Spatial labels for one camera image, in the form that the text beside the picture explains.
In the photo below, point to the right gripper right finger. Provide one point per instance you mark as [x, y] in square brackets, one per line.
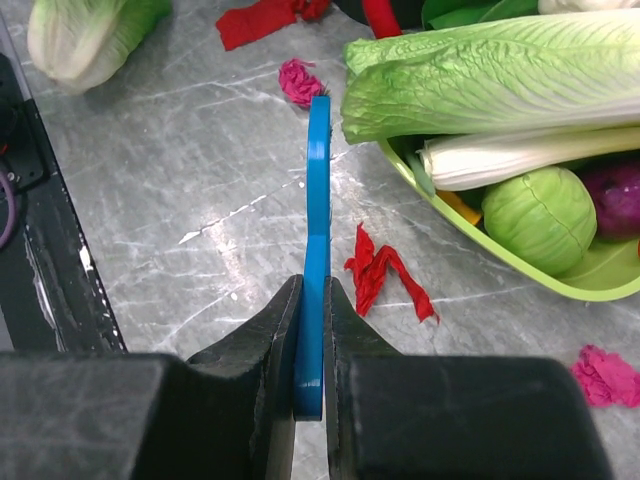
[345, 335]

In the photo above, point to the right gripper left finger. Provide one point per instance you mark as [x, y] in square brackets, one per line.
[246, 424]

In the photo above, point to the blue hand brush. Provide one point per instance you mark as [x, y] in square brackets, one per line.
[308, 366]

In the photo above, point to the red paper scrap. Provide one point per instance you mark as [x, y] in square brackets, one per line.
[242, 26]
[369, 268]

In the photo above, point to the pink paper scrap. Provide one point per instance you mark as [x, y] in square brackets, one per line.
[298, 84]
[606, 379]

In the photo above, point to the white leek stalk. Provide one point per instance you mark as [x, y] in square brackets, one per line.
[471, 161]

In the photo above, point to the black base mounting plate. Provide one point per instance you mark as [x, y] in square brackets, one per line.
[52, 297]

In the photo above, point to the round green cabbage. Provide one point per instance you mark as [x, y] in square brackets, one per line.
[545, 217]

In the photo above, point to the green plastic basket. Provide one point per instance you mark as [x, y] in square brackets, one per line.
[608, 271]

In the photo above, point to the purple cabbage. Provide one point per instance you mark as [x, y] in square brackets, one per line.
[614, 190]

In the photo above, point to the red chili pepper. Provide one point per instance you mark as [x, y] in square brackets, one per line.
[381, 18]

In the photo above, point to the green spinach leaves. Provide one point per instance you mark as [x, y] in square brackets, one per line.
[441, 14]

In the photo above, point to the long green romaine lettuce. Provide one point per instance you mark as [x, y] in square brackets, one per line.
[561, 71]

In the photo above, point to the green cabbage on table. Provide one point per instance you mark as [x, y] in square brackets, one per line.
[81, 44]

